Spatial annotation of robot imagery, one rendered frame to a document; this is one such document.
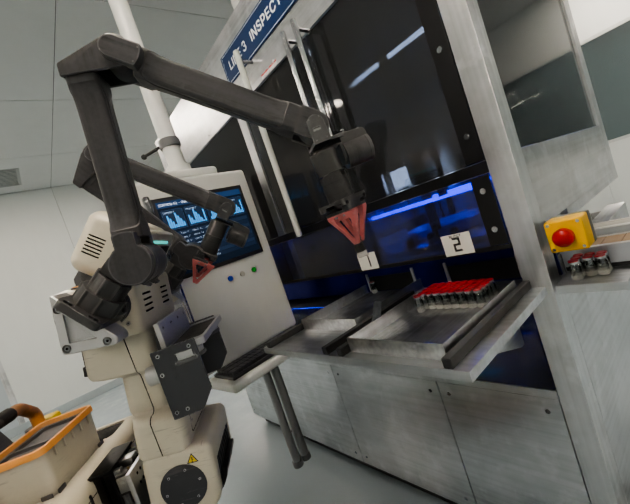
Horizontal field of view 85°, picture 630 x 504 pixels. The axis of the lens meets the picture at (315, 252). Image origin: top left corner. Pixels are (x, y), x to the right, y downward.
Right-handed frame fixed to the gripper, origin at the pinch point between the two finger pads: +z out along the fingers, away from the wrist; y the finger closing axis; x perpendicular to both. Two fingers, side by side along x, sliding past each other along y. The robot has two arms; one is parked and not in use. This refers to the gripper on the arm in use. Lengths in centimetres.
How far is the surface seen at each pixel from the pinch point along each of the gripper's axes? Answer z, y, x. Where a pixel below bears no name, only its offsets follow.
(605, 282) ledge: 29, 24, -37
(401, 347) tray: 23.3, -5.4, -2.9
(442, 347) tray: 22.7, -7.7, -12.2
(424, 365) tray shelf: 25.3, -9.1, -8.2
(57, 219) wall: -140, 139, 516
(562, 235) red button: 16.3, 22.7, -33.1
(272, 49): -69, 50, 32
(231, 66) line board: -79, 57, 59
